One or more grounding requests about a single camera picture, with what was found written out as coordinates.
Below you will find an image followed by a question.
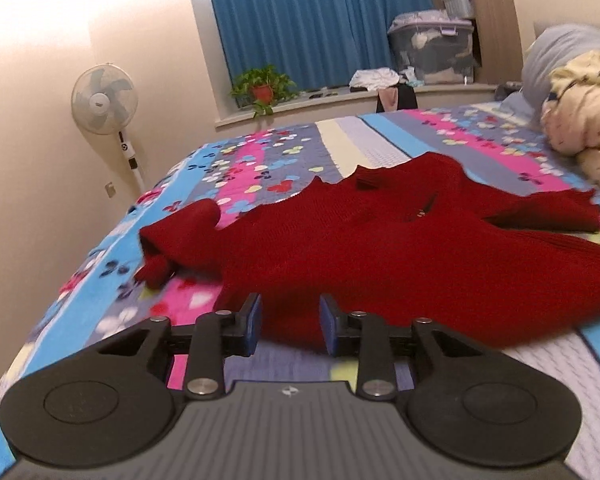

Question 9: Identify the cream star-print duvet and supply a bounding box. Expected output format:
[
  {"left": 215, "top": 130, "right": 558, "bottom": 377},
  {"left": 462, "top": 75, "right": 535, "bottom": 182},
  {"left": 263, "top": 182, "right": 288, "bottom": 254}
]
[{"left": 541, "top": 50, "right": 600, "bottom": 186}]

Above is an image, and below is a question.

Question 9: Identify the grey pillow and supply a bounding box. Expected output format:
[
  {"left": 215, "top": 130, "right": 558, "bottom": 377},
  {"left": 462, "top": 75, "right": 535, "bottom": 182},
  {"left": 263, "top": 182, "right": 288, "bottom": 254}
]
[{"left": 521, "top": 23, "right": 600, "bottom": 130}]

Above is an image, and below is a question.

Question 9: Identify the beige wooden shelf unit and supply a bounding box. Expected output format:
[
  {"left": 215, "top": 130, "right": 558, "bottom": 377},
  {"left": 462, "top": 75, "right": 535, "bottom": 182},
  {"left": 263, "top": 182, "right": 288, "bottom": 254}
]
[{"left": 429, "top": 0, "right": 525, "bottom": 86}]

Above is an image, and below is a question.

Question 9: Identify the white folded clothes pile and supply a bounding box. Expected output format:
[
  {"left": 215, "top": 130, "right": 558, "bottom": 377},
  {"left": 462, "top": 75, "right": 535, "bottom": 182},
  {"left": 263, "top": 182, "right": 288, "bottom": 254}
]
[{"left": 349, "top": 67, "right": 400, "bottom": 91}]

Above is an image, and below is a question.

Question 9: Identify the white standing fan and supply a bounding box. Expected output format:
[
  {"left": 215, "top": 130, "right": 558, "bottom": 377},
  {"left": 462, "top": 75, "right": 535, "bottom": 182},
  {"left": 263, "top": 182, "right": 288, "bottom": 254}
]
[{"left": 70, "top": 63, "right": 146, "bottom": 193}]

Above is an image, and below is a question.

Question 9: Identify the dark red knit sweater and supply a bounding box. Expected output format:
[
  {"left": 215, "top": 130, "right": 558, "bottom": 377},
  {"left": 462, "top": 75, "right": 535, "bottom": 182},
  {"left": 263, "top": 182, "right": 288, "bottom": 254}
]
[{"left": 136, "top": 153, "right": 600, "bottom": 348}]

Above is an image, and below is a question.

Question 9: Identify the small white storage basket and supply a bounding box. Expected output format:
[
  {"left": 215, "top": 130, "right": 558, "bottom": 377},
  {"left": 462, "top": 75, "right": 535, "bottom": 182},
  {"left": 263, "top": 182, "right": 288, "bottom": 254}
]
[{"left": 442, "top": 0, "right": 475, "bottom": 20}]

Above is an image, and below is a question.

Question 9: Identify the wall power socket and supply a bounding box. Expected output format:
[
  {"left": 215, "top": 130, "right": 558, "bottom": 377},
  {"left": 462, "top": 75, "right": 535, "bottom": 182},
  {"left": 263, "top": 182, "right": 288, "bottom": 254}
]
[{"left": 105, "top": 182, "right": 116, "bottom": 198}]

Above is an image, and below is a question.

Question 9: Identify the clear plastic storage bin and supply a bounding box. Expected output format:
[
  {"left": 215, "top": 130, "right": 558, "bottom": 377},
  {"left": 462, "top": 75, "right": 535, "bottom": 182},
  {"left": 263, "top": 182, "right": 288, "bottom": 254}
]
[{"left": 387, "top": 10, "right": 475, "bottom": 84}]

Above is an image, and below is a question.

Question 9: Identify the pink and black garment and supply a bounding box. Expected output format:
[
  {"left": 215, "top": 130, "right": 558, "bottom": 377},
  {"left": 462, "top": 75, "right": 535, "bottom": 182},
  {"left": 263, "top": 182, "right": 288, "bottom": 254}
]
[{"left": 376, "top": 84, "right": 418, "bottom": 113}]

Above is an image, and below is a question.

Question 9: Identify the green plant in red pot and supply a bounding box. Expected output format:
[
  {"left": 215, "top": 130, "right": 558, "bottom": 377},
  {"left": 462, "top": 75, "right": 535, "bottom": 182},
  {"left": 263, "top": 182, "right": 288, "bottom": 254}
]
[{"left": 230, "top": 64, "right": 299, "bottom": 118}]

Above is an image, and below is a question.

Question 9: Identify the colourful floral striped bed sheet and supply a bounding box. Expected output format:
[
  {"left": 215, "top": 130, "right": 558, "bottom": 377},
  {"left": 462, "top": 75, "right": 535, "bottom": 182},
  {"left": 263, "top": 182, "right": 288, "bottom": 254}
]
[{"left": 0, "top": 103, "right": 600, "bottom": 479}]

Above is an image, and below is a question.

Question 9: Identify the blue window curtain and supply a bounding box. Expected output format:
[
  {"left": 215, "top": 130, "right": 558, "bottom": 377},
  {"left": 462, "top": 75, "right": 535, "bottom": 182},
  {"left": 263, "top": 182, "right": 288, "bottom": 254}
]
[{"left": 211, "top": 0, "right": 432, "bottom": 90}]

